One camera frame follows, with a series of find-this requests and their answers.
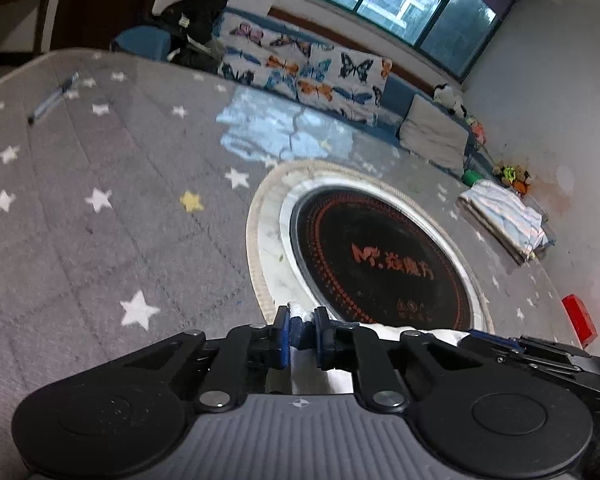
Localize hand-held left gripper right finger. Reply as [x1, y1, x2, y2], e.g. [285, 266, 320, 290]
[313, 306, 461, 411]

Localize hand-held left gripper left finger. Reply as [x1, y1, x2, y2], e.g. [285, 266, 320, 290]
[115, 304, 292, 411]

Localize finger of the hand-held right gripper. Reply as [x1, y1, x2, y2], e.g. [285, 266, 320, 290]
[459, 329, 588, 361]
[495, 351, 593, 378]

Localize white polka dot shirt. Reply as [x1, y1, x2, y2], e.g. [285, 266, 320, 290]
[287, 305, 473, 396]

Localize red box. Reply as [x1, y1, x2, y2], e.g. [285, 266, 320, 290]
[561, 294, 597, 347]

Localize round black induction cooktop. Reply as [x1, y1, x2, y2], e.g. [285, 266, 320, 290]
[280, 180, 486, 333]

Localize striped folded blanket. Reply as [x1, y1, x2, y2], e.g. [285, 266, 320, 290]
[459, 180, 556, 263]

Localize green and orange plush toys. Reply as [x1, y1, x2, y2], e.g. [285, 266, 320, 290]
[497, 164, 532, 196]

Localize pink plush toys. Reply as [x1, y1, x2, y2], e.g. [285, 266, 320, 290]
[467, 117, 487, 146]

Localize grey pillow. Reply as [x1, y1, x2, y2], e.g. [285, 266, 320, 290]
[399, 94, 468, 168]

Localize grey star print tablecloth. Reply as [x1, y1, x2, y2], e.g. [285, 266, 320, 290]
[0, 49, 596, 480]

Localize panda plush toy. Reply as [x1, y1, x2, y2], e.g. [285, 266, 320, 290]
[434, 84, 468, 118]

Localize blue sofa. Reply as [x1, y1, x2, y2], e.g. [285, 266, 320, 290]
[111, 7, 511, 181]

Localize pen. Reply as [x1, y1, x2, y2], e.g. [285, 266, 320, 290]
[27, 72, 81, 125]

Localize green framed window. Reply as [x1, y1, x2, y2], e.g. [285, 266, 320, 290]
[285, 0, 518, 83]

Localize dark wooden door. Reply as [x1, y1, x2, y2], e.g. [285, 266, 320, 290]
[55, 0, 171, 53]

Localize wooden chair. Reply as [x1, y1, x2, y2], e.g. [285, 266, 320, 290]
[0, 0, 56, 76]

